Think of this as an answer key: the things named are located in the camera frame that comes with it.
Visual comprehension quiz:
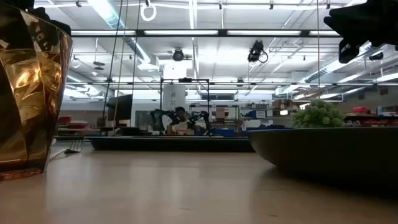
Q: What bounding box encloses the white round pillar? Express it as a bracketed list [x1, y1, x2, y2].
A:
[162, 84, 187, 111]

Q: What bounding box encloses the green plant in white pot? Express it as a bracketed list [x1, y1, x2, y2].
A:
[290, 98, 346, 129]

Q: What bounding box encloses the black flat monitor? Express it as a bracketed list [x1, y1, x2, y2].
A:
[106, 93, 134, 128]

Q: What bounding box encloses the black overhead camera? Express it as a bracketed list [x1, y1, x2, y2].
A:
[247, 40, 269, 64]

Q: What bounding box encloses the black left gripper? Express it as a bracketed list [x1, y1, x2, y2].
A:
[27, 6, 73, 35]

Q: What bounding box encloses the black background rig frame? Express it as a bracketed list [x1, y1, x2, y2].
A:
[159, 77, 211, 136]

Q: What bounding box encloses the black round plate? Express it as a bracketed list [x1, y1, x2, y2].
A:
[248, 126, 398, 191]

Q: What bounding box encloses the person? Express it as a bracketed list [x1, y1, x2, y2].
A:
[165, 106, 206, 136]

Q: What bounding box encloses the dark rectangular tray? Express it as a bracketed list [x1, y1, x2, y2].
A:
[84, 135, 256, 153]

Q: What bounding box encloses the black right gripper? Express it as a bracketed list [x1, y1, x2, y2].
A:
[323, 0, 398, 65]

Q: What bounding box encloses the thin black hanging cable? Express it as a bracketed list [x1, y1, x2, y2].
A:
[101, 0, 124, 126]
[131, 0, 141, 96]
[316, 0, 322, 101]

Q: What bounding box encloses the silver metal fork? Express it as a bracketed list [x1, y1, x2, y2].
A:
[63, 138, 85, 154]

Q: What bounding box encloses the white cable loop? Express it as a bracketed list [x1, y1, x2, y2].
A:
[140, 2, 157, 22]

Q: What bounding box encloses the black frame crossbeam with lights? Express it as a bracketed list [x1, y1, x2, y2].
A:
[70, 29, 343, 39]

